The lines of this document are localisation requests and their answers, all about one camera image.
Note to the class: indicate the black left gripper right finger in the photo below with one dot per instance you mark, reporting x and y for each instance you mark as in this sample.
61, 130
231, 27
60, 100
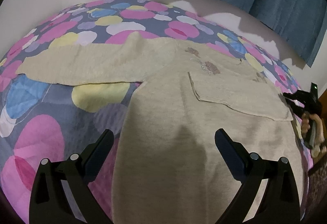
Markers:
290, 100

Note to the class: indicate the beige knit sweater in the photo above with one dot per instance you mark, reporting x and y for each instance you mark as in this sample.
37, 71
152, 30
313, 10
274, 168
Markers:
168, 168

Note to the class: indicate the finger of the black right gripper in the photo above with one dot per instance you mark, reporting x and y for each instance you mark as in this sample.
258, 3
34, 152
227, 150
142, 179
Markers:
280, 201

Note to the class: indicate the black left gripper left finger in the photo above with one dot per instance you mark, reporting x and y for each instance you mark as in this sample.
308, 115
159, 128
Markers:
48, 201

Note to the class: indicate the colourful dotted bedspread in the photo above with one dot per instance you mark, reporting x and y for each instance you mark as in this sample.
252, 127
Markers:
42, 120

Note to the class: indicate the person's right hand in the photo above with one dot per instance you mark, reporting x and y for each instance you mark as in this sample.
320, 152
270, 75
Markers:
319, 149

